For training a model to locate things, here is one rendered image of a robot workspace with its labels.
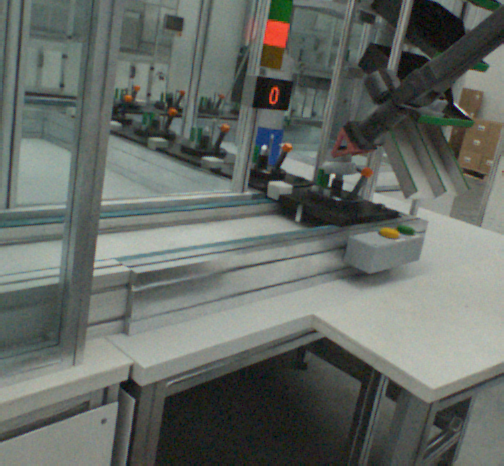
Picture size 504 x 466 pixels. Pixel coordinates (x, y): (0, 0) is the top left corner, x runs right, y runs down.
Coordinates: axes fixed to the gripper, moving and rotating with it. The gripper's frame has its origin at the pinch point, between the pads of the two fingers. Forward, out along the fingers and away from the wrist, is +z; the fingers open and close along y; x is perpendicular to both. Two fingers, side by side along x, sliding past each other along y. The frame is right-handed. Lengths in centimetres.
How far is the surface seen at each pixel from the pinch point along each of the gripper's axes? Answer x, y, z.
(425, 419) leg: 58, 37, -13
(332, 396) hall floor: 53, -71, 99
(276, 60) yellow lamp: -19.2, 19.7, -8.7
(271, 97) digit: -13.5, 19.6, -2.9
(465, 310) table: 45.9, 4.5, -11.1
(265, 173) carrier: -7.3, 4.5, 20.2
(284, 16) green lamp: -25.6, 19.6, -15.7
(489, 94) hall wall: -261, -893, 217
